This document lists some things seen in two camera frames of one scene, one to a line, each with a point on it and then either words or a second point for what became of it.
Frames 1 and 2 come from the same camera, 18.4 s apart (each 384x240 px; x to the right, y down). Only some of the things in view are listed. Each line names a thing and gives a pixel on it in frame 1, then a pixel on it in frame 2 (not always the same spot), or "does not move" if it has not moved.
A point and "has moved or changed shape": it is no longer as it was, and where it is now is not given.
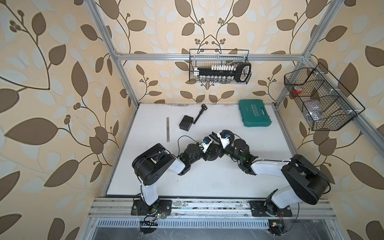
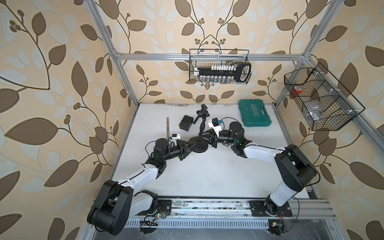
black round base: [213, 154] has moved or changed shape
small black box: [186, 123] does not move
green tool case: [254, 113] does not move
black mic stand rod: [216, 142] has moved or changed shape
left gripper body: [204, 156] → [182, 154]
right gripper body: [229, 151] → [215, 140]
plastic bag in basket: [315, 109] does not move
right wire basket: [328, 105] does not move
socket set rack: [224, 74] does not move
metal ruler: [167, 129] does not move
